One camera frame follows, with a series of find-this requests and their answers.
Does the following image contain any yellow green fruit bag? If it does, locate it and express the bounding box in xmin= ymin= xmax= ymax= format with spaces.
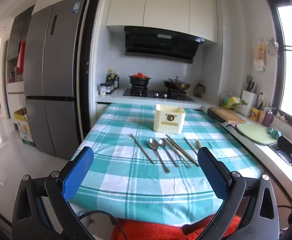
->
xmin=220 ymin=89 xmax=247 ymax=113

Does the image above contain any black range hood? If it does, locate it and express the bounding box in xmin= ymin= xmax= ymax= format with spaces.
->
xmin=124 ymin=26 xmax=205 ymax=63

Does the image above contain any black clay pot red lid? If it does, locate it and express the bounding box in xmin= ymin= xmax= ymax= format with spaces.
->
xmin=129 ymin=73 xmax=151 ymax=87

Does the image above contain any steel spoon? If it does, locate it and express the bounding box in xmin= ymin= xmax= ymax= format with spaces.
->
xmin=149 ymin=138 xmax=170 ymax=173
xmin=158 ymin=138 xmax=178 ymax=167

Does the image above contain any cream utensil holder box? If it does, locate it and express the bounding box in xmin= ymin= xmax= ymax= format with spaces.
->
xmin=153 ymin=104 xmax=186 ymax=134

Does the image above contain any spice jar rack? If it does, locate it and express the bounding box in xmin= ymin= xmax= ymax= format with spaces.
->
xmin=99 ymin=82 xmax=115 ymax=96

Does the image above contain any red towel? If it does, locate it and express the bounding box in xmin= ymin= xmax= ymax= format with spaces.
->
xmin=110 ymin=213 xmax=242 ymax=240

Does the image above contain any teal plaid tablecloth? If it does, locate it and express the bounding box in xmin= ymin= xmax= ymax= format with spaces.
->
xmin=67 ymin=102 xmax=265 ymax=228

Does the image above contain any wok with glass lid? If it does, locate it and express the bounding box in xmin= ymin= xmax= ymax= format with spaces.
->
xmin=163 ymin=76 xmax=190 ymax=92

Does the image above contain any white knife block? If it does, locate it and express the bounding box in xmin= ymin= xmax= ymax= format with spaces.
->
xmin=239 ymin=90 xmax=257 ymax=116

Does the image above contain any wall calendar hanging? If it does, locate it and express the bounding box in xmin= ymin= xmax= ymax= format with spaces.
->
xmin=254 ymin=40 xmax=266 ymax=72

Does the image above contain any purple soap bottle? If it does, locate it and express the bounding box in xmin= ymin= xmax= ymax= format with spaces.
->
xmin=263 ymin=107 xmax=276 ymax=127

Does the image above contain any black gas stove top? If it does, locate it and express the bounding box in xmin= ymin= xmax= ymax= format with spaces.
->
xmin=123 ymin=87 xmax=195 ymax=102

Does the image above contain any cardboard box on floor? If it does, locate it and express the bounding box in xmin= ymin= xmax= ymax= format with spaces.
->
xmin=14 ymin=108 xmax=35 ymax=147

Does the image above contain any grey multi-door refrigerator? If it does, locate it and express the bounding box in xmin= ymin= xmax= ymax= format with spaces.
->
xmin=23 ymin=0 xmax=86 ymax=159

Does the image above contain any wooden cutting board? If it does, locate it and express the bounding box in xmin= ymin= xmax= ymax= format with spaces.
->
xmin=207 ymin=107 xmax=246 ymax=124

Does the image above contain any sauce bottles group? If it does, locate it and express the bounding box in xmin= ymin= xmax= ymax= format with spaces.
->
xmin=107 ymin=68 xmax=119 ymax=89

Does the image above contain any black cable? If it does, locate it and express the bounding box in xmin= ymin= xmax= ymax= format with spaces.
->
xmin=79 ymin=210 xmax=129 ymax=240

